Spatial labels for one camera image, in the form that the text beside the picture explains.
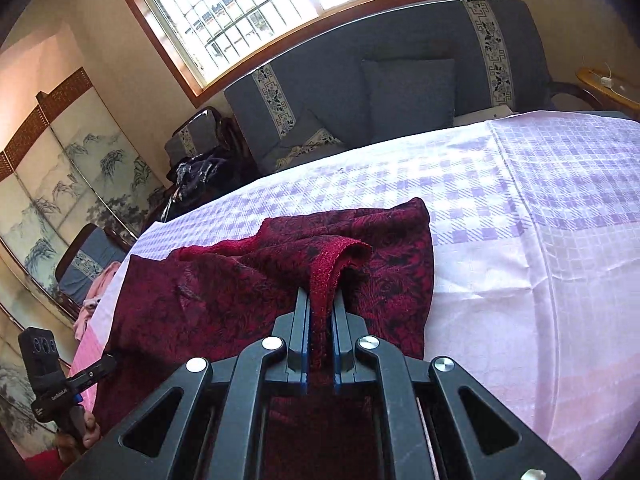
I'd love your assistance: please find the wooden side table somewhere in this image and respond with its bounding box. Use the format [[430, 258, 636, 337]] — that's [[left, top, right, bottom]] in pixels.
[[575, 66, 640, 111]]

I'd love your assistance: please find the person's left hand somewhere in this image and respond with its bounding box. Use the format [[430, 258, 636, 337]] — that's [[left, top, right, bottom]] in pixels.
[[56, 410, 103, 463]]

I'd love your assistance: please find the grey sofa with patterned stripes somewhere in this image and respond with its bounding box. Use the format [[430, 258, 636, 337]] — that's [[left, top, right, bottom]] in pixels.
[[222, 0, 640, 177]]

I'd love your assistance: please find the wooden framed window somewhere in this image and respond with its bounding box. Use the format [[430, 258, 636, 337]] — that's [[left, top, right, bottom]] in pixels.
[[106, 0, 519, 107]]

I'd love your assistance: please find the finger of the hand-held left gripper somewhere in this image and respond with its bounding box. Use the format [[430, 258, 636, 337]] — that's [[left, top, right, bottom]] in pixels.
[[70, 352, 121, 391]]

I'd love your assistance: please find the pink cloth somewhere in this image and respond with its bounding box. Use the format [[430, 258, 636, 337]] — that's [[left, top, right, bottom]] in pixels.
[[71, 261, 122, 342]]

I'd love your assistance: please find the dark clothes pile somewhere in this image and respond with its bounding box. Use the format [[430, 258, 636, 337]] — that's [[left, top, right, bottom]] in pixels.
[[162, 154, 251, 223]]

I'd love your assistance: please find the grey cushion with floral print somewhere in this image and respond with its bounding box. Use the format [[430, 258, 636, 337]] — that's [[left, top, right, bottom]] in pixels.
[[271, 107, 346, 172]]

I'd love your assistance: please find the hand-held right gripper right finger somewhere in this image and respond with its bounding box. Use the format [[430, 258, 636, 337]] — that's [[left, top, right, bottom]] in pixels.
[[333, 294, 582, 480]]

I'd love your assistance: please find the wooden armchair with grey cushion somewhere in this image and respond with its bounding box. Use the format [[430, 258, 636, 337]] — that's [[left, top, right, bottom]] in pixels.
[[164, 106, 236, 173]]

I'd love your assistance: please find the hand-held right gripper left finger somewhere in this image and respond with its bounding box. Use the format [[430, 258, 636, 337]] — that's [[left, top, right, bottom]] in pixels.
[[60, 286, 309, 480]]

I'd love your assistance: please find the painted folding screen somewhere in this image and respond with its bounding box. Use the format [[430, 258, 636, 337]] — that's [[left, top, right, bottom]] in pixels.
[[0, 67, 169, 441]]

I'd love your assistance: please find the plain grey square cushion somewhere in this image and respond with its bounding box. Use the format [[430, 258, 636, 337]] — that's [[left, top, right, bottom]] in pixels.
[[361, 57, 457, 134]]

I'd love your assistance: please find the wooden chair with grey cushion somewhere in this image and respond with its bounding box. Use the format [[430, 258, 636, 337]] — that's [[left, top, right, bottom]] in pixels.
[[54, 223, 132, 308]]

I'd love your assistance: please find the dark red patterned garment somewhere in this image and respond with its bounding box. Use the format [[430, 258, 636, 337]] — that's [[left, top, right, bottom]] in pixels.
[[92, 197, 435, 480]]

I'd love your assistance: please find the purple checked bed sheet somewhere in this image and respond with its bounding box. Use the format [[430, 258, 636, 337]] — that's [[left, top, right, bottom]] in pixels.
[[67, 110, 640, 480]]

